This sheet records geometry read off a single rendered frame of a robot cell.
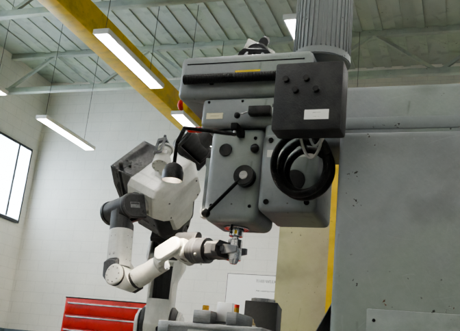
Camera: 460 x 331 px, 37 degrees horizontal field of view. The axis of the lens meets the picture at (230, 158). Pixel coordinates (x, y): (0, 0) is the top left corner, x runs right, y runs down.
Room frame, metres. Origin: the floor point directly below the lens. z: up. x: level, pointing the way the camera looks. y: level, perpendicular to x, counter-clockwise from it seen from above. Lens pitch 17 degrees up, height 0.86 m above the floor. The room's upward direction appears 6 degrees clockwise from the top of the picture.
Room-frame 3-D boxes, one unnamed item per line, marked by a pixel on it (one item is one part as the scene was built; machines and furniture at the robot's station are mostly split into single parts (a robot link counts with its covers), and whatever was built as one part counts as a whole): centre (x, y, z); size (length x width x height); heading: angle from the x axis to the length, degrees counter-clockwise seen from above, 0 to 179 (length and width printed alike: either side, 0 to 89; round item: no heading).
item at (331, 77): (1.82, -0.21, 1.62); 0.20 x 0.09 x 0.21; 70
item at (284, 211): (2.17, -0.23, 1.47); 0.24 x 0.19 x 0.26; 160
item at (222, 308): (2.23, -0.04, 1.03); 0.06 x 0.05 x 0.06; 157
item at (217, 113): (2.23, -0.09, 1.68); 0.34 x 0.24 x 0.10; 70
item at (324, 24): (2.15, -0.28, 2.05); 0.20 x 0.20 x 0.32
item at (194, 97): (2.24, -0.06, 1.81); 0.47 x 0.26 x 0.16; 70
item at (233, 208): (2.24, -0.05, 1.47); 0.21 x 0.19 x 0.32; 160
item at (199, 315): (2.25, 0.01, 1.01); 0.15 x 0.06 x 0.04; 157
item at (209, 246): (2.30, 0.03, 1.23); 0.13 x 0.12 x 0.10; 142
